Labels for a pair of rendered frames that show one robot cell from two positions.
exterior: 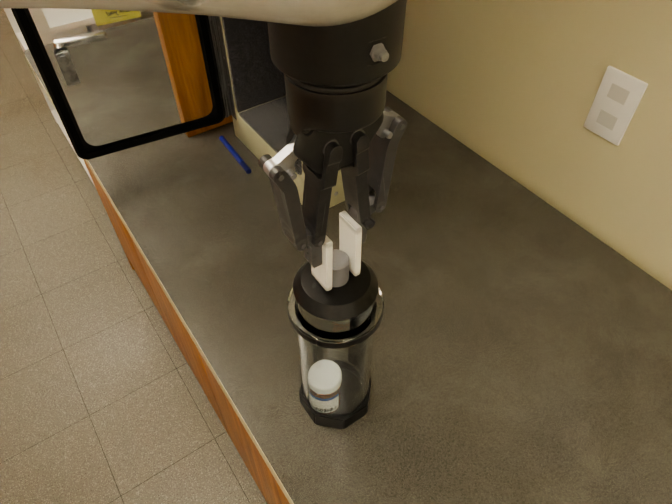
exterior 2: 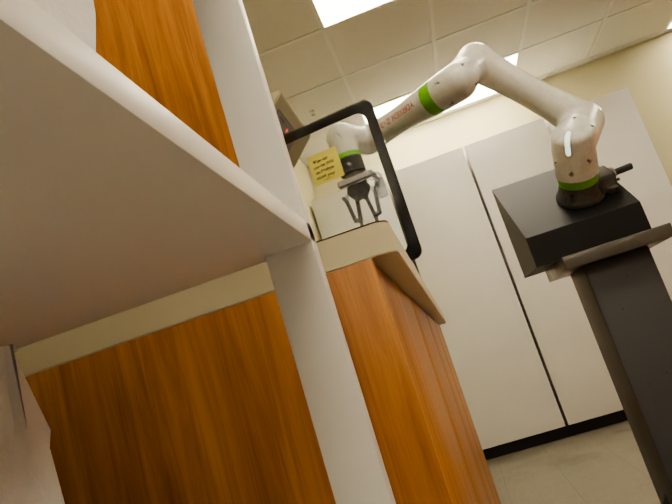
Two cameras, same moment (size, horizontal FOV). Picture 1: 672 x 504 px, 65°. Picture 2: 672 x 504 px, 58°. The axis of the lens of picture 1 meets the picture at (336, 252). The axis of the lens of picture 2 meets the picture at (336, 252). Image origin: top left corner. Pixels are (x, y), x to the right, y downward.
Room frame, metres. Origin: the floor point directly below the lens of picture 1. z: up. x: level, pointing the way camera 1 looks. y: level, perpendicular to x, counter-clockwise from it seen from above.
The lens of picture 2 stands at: (1.92, 1.28, 0.77)
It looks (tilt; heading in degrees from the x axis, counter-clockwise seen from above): 12 degrees up; 223
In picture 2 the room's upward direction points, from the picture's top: 17 degrees counter-clockwise
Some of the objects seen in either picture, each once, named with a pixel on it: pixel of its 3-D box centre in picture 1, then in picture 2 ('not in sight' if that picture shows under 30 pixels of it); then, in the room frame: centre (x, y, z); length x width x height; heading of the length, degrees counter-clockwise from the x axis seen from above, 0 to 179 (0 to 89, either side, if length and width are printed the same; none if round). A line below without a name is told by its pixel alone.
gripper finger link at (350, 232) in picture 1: (350, 244); not in sight; (0.36, -0.01, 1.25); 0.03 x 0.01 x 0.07; 34
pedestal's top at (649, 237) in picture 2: not in sight; (604, 254); (-0.05, 0.54, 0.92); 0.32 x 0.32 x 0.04; 36
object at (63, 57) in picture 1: (67, 67); not in sight; (0.83, 0.46, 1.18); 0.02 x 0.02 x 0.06; 28
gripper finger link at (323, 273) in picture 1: (321, 258); not in sight; (0.34, 0.01, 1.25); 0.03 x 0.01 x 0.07; 34
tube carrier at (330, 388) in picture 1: (335, 351); not in sight; (0.35, 0.00, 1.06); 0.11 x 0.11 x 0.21
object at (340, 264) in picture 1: (335, 278); not in sight; (0.35, 0.00, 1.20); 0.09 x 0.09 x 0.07
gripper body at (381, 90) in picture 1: (336, 116); not in sight; (0.35, 0.00, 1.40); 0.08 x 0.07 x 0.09; 124
